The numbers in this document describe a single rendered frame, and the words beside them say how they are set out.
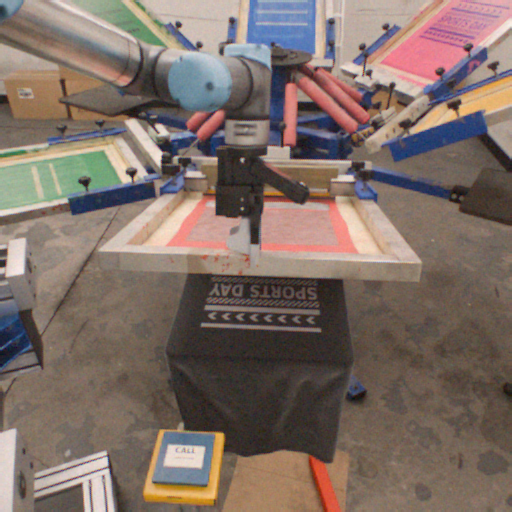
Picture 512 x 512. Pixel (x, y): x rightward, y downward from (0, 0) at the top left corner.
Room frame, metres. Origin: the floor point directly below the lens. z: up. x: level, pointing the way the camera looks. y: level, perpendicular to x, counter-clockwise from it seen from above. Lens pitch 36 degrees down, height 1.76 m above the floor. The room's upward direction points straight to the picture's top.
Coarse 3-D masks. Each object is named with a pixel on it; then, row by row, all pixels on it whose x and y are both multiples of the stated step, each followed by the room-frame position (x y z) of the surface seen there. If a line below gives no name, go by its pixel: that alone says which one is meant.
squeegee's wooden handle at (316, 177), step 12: (204, 168) 1.26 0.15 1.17; (216, 168) 1.26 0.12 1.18; (288, 168) 1.25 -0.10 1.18; (300, 168) 1.25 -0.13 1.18; (312, 168) 1.24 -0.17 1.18; (324, 168) 1.24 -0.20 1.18; (336, 168) 1.24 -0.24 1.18; (216, 180) 1.25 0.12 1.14; (300, 180) 1.24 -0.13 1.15; (312, 180) 1.23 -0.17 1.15; (324, 180) 1.23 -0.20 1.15
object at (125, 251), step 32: (128, 224) 0.85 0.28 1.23; (160, 224) 0.95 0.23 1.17; (384, 224) 0.88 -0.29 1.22; (128, 256) 0.68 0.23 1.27; (160, 256) 0.68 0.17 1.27; (192, 256) 0.67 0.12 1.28; (224, 256) 0.67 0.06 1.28; (288, 256) 0.67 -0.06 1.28; (320, 256) 0.67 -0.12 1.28; (352, 256) 0.67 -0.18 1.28; (384, 256) 0.68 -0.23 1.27; (416, 256) 0.68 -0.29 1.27
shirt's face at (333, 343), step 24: (192, 288) 0.97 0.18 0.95; (336, 288) 0.97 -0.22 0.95; (192, 312) 0.88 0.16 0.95; (336, 312) 0.88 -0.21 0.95; (192, 336) 0.79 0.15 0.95; (216, 336) 0.79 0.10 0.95; (240, 336) 0.79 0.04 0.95; (264, 336) 0.79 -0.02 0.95; (288, 336) 0.79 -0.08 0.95; (312, 336) 0.79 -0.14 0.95; (336, 336) 0.79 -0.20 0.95
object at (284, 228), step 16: (272, 208) 1.13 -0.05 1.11; (336, 208) 1.14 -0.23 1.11; (272, 224) 0.97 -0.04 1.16; (288, 224) 0.98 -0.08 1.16; (304, 224) 0.98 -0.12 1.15; (320, 224) 0.98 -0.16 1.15; (336, 224) 0.98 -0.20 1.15; (272, 240) 0.85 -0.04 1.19; (288, 240) 0.85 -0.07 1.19; (304, 240) 0.85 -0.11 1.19; (320, 240) 0.85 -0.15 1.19; (336, 240) 0.86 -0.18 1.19
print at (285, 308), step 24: (216, 288) 0.97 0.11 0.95; (240, 288) 0.97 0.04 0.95; (264, 288) 0.97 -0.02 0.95; (288, 288) 0.97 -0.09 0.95; (312, 288) 0.97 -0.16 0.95; (216, 312) 0.87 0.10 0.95; (240, 312) 0.87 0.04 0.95; (264, 312) 0.87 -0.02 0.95; (288, 312) 0.87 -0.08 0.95; (312, 312) 0.88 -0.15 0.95
